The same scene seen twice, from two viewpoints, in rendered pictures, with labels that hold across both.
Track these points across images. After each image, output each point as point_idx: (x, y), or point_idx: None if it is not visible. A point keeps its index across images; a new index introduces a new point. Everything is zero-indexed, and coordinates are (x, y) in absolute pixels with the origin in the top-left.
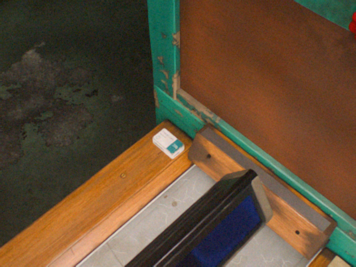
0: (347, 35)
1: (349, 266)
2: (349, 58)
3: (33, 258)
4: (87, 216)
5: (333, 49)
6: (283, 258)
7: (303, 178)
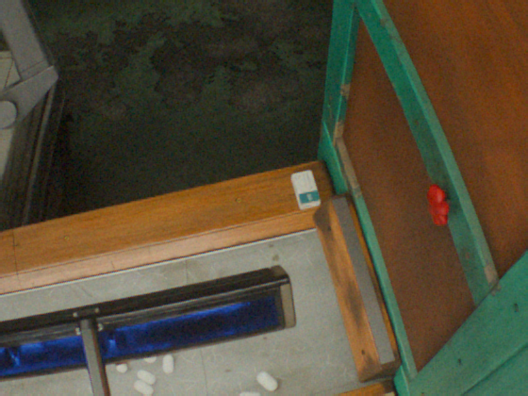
0: None
1: None
2: None
3: (113, 237)
4: (179, 223)
5: None
6: (347, 370)
7: (398, 305)
